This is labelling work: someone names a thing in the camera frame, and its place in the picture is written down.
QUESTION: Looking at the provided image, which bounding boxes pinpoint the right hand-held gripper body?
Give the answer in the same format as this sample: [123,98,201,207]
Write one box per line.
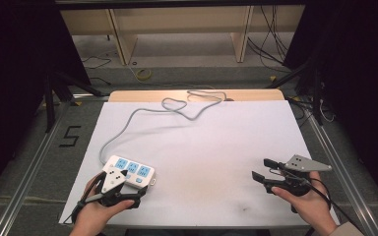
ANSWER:
[264,153,334,199]

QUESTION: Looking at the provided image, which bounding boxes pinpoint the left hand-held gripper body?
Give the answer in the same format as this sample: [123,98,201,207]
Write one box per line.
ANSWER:
[90,164,136,208]

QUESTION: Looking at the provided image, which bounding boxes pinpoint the white power strip blue sockets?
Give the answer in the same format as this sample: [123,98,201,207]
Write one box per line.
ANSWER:
[101,154,157,190]

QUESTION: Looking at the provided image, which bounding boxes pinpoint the person's right hand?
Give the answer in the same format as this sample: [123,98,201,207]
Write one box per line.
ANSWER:
[271,170,339,230]

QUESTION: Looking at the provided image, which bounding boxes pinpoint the person's left hand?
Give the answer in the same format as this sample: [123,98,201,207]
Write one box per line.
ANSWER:
[70,172,136,234]

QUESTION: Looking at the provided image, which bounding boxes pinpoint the white table mat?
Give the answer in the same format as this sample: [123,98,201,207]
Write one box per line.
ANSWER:
[58,99,340,228]

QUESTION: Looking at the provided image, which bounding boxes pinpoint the wooden table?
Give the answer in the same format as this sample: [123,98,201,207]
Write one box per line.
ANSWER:
[107,88,285,103]

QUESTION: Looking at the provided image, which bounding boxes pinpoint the black tripod stand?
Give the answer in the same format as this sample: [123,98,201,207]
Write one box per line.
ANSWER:
[265,57,327,127]
[42,70,110,134]

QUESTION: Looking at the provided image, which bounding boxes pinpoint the black curtain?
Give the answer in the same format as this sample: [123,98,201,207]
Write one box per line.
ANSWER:
[283,0,378,205]
[0,0,92,205]

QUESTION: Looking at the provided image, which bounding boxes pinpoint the light wooden shelf unit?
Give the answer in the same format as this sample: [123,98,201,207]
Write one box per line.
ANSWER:
[59,4,307,66]

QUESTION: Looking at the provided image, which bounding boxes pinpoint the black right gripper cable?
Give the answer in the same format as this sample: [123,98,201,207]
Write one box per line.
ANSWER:
[270,168,366,234]

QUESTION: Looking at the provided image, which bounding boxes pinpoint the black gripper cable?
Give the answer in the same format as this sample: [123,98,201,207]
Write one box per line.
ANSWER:
[62,176,106,225]
[270,168,366,234]

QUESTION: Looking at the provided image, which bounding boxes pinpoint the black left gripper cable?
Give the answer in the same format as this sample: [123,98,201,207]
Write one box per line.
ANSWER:
[62,176,106,225]

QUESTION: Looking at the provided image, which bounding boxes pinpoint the aluminium rail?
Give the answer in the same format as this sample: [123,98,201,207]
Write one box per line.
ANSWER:
[0,99,74,236]
[303,104,378,236]

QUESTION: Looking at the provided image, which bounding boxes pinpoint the white thin cable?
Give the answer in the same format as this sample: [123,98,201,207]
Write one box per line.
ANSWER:
[318,97,337,124]

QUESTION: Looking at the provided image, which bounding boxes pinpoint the grey power strip cable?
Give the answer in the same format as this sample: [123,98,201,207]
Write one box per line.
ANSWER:
[98,89,227,165]

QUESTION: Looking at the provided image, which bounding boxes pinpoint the yellow coiled cable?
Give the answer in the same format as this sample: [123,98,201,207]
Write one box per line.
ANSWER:
[135,67,153,83]

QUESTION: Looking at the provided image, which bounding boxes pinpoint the black floor cable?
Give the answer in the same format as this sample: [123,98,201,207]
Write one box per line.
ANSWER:
[81,54,113,87]

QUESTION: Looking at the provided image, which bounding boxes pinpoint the bundle of black hanging cables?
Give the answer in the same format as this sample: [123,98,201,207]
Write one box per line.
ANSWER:
[246,5,291,67]

